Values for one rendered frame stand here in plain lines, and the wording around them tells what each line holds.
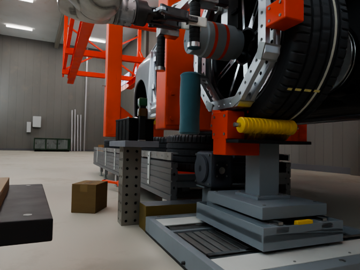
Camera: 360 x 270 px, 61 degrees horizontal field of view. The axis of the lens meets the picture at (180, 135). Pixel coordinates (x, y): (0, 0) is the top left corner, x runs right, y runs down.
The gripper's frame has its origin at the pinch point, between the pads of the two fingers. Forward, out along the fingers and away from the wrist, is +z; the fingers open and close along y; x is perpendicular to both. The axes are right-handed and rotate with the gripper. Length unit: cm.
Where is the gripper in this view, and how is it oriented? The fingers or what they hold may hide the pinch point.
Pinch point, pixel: (194, 23)
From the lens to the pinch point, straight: 106.8
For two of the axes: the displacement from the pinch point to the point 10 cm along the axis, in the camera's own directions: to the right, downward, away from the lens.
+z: 9.2, 0.4, 3.8
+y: 3.8, -0.3, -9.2
